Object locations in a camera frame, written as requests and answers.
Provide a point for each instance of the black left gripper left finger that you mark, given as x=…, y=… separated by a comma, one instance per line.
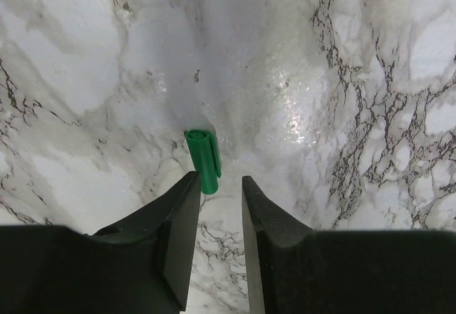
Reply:
x=139, y=264

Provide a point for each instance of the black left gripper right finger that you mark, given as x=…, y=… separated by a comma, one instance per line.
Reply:
x=292, y=268

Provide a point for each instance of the green marker cap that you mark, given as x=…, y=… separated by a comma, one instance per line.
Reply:
x=204, y=152

